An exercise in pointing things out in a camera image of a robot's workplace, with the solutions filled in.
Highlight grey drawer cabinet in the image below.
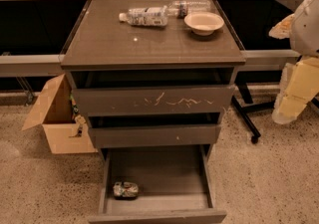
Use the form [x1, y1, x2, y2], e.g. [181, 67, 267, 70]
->
[60, 0, 247, 224]

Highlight white bowl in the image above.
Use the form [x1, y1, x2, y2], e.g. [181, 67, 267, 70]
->
[184, 12, 224, 36]

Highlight grey middle drawer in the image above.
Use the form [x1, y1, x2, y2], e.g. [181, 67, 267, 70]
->
[89, 112, 221, 148]

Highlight small clear water bottle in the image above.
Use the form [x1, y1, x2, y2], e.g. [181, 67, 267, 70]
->
[167, 0, 211, 18]

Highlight items inside cardboard box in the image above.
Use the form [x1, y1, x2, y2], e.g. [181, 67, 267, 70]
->
[69, 94, 86, 137]

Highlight large clear water bottle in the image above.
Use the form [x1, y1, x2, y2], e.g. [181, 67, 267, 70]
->
[119, 6, 168, 27]

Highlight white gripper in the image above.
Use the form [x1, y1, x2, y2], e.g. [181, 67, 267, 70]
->
[268, 0, 319, 124]

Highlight grey drawer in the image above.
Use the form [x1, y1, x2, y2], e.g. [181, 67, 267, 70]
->
[88, 145, 226, 224]
[70, 68, 237, 116]
[89, 112, 221, 148]

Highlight grey bottom drawer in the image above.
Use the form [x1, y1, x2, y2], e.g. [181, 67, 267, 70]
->
[88, 145, 226, 224]

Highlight open cardboard box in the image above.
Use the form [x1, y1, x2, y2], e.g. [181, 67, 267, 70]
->
[22, 75, 96, 154]

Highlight crushed 7up can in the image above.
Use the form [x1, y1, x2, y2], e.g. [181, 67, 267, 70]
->
[113, 181, 139, 198]

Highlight grey top drawer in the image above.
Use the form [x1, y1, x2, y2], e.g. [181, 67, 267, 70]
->
[70, 68, 237, 116]

